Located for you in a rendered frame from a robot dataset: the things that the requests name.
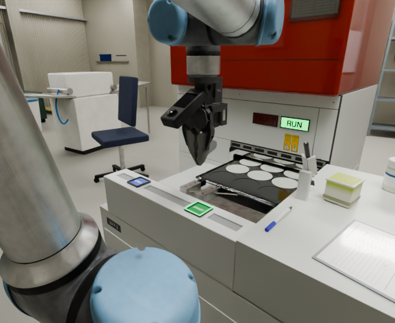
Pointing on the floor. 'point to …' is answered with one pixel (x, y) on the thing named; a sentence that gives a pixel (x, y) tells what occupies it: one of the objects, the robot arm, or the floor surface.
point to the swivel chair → (121, 139)
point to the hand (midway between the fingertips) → (197, 161)
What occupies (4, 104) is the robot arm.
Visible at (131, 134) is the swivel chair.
